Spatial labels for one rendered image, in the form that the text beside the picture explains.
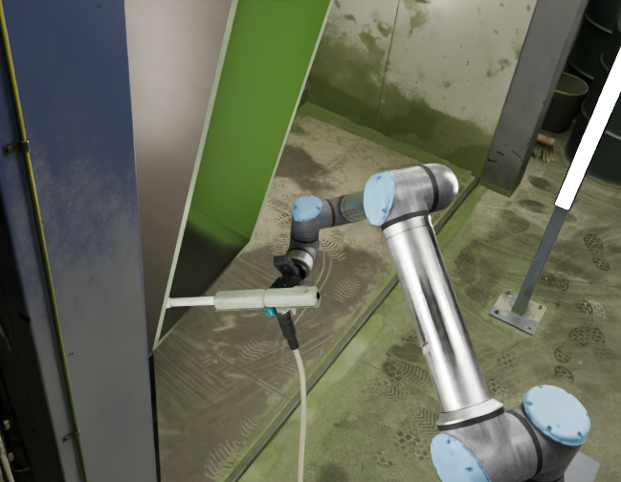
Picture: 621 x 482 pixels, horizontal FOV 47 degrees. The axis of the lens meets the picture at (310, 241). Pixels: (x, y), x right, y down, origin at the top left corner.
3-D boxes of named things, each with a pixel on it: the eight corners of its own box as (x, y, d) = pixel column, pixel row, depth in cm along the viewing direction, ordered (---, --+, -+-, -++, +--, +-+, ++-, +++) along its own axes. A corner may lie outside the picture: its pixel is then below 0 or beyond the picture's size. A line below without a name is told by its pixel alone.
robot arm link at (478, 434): (546, 481, 148) (432, 153, 162) (479, 510, 141) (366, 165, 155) (505, 478, 162) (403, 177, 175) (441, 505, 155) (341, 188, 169)
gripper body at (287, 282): (302, 308, 208) (311, 282, 217) (296, 285, 203) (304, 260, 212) (278, 309, 210) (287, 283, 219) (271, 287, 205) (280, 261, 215)
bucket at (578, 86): (564, 142, 422) (580, 100, 404) (518, 125, 432) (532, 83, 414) (578, 121, 443) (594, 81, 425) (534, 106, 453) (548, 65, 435)
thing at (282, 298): (335, 339, 206) (317, 279, 194) (332, 352, 202) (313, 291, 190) (187, 343, 222) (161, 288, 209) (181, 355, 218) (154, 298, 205)
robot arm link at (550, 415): (582, 469, 163) (610, 425, 152) (523, 493, 156) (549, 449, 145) (540, 417, 173) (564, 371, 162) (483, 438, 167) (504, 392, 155)
